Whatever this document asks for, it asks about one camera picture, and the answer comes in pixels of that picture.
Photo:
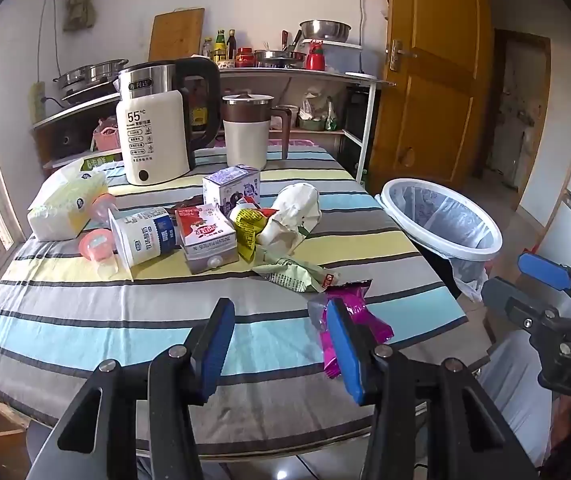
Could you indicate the yellow wooden door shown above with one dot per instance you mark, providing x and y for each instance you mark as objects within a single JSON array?
[{"x": 435, "y": 85}]

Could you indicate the white steel electric kettle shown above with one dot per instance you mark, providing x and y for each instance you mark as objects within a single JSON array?
[{"x": 155, "y": 130}]

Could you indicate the clear plastic container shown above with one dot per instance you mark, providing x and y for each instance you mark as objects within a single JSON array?
[{"x": 345, "y": 57}]

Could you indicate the black induction cooker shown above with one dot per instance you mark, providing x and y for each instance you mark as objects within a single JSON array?
[{"x": 87, "y": 94}]

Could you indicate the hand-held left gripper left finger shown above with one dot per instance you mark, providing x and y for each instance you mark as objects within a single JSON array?
[{"x": 218, "y": 355}]

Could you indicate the red strawberry milk carton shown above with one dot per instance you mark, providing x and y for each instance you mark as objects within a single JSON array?
[{"x": 205, "y": 235}]

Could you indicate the pink jelly cup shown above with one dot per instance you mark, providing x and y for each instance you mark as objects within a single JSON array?
[
  {"x": 96, "y": 243},
  {"x": 105, "y": 209}
]

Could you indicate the magenta snack wrapper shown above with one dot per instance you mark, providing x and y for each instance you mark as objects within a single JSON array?
[{"x": 355, "y": 294}]

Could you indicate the wooden cutting board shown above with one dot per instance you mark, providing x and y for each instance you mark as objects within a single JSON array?
[{"x": 175, "y": 35}]

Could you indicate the steel bowl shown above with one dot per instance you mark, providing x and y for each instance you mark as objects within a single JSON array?
[{"x": 325, "y": 31}]

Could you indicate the dark sauce bottle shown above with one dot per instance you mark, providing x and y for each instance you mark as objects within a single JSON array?
[{"x": 232, "y": 47}]

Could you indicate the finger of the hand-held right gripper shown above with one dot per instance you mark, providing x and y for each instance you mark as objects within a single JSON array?
[
  {"x": 545, "y": 270},
  {"x": 510, "y": 300}
]

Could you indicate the white-rimmed trash bin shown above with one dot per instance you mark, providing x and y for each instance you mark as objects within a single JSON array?
[{"x": 440, "y": 215}]

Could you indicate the brown snack wrapper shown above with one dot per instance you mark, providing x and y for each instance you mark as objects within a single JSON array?
[{"x": 188, "y": 204}]

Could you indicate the green box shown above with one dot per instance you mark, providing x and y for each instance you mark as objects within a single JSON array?
[{"x": 100, "y": 161}]

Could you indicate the yellow tissue pack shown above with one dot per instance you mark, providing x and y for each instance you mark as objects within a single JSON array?
[{"x": 60, "y": 205}]

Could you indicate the white jug with brown lid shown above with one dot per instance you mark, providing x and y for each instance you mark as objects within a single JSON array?
[{"x": 245, "y": 140}]

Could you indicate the steel pan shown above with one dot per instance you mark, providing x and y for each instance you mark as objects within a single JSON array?
[{"x": 280, "y": 59}]

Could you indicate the steel steamer pot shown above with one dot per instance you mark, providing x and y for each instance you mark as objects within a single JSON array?
[{"x": 90, "y": 72}]

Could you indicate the red bottle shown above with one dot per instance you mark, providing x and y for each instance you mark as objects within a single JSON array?
[{"x": 315, "y": 60}]

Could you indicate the purple milk carton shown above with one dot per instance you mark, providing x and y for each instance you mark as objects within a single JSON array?
[{"x": 230, "y": 187}]

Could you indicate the green snack wrapper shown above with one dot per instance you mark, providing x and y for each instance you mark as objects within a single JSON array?
[{"x": 285, "y": 275}]

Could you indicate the dark brown door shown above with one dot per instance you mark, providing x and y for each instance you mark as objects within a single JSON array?
[{"x": 520, "y": 110}]

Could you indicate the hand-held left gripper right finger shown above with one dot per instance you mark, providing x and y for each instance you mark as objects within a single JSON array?
[{"x": 345, "y": 355}]

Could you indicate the wall power strip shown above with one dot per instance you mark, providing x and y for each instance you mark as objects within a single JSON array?
[{"x": 37, "y": 102}]

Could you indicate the yellow snack wrapper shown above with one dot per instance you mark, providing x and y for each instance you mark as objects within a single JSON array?
[{"x": 245, "y": 230}]

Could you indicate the black appliance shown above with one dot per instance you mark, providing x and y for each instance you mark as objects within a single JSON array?
[{"x": 358, "y": 130}]

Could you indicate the pink plastic basket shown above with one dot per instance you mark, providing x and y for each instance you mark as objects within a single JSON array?
[{"x": 107, "y": 137}]

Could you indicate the red jar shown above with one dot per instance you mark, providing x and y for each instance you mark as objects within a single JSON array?
[{"x": 244, "y": 58}]

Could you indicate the grey cloth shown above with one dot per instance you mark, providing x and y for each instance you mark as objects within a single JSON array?
[{"x": 515, "y": 390}]

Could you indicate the crumpled white paper bag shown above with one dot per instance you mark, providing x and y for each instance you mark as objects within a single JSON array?
[{"x": 295, "y": 210}]

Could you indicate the plastic bags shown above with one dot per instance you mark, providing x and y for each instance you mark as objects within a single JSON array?
[{"x": 315, "y": 110}]

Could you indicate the white yogurt cup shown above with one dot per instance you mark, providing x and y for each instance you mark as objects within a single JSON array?
[{"x": 145, "y": 235}]

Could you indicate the yellow oil bottle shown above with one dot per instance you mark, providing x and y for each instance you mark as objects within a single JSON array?
[{"x": 220, "y": 49}]

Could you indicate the white kitchen shelf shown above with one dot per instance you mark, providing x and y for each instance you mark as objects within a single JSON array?
[{"x": 285, "y": 74}]

